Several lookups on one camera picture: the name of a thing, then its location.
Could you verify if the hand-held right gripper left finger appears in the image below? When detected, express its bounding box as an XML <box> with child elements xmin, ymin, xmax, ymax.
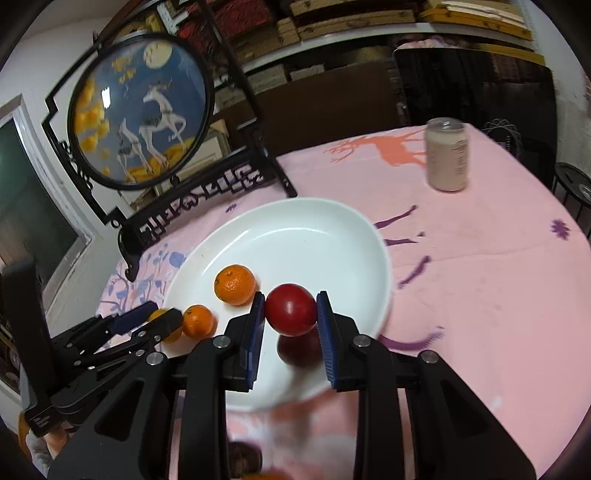
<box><xmin>48</xmin><ymin>292</ymin><xmax>267</xmax><ymax>480</ymax></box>

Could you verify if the black round stool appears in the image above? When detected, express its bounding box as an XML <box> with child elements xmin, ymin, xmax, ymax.
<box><xmin>551</xmin><ymin>162</ymin><xmax>591</xmax><ymax>222</ymax></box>

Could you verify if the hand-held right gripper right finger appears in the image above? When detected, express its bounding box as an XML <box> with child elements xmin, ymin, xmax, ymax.
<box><xmin>315</xmin><ymin>291</ymin><xmax>539</xmax><ymax>480</ymax></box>

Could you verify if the brown wooden board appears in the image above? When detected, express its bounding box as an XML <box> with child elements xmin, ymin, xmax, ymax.
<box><xmin>256</xmin><ymin>60</ymin><xmax>402</xmax><ymax>158</ymax></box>

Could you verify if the beige picture frame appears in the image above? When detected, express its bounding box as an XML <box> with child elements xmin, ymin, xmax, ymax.
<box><xmin>178</xmin><ymin>129</ymin><xmax>232</xmax><ymax>185</ymax></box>

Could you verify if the pale pink drink can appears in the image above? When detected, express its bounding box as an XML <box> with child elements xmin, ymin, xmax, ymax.
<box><xmin>426</xmin><ymin>117</ymin><xmax>470</xmax><ymax>192</ymax></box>

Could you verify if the bumpy orange tangerine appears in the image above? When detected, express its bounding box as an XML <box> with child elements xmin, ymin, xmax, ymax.
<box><xmin>214</xmin><ymin>264</ymin><xmax>257</xmax><ymax>306</ymax></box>

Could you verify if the white wall shelf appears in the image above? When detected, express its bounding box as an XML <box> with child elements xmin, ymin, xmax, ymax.
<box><xmin>152</xmin><ymin>0</ymin><xmax>546</xmax><ymax>93</ymax></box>

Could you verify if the pink printed tablecloth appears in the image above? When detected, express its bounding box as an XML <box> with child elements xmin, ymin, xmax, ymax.
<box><xmin>95</xmin><ymin>124</ymin><xmax>589</xmax><ymax>480</ymax></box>

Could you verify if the black chair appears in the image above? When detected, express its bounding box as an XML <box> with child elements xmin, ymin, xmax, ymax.
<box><xmin>394</xmin><ymin>46</ymin><xmax>559</xmax><ymax>185</ymax></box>

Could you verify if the white framed window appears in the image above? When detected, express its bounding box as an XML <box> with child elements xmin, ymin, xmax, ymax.
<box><xmin>0</xmin><ymin>95</ymin><xmax>93</xmax><ymax>324</ymax></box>

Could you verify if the round deer picture screen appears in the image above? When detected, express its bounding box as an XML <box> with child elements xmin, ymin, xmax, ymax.
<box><xmin>41</xmin><ymin>0</ymin><xmax>298</xmax><ymax>282</ymax></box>

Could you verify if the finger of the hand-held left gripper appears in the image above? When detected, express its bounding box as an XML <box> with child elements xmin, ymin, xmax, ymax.
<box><xmin>50</xmin><ymin>301</ymin><xmax>160</xmax><ymax>366</ymax></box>
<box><xmin>52</xmin><ymin>308</ymin><xmax>184</xmax><ymax>416</ymax></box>

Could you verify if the red tomato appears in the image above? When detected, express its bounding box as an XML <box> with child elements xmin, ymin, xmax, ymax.
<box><xmin>264</xmin><ymin>284</ymin><xmax>319</xmax><ymax>337</ymax></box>

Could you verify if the stack of flat wooden boxes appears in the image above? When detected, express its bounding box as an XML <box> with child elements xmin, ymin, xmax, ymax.
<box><xmin>157</xmin><ymin>0</ymin><xmax>536</xmax><ymax>88</ymax></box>

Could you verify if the white round plate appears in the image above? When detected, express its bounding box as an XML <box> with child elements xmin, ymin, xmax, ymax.
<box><xmin>161</xmin><ymin>198</ymin><xmax>393</xmax><ymax>413</ymax></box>

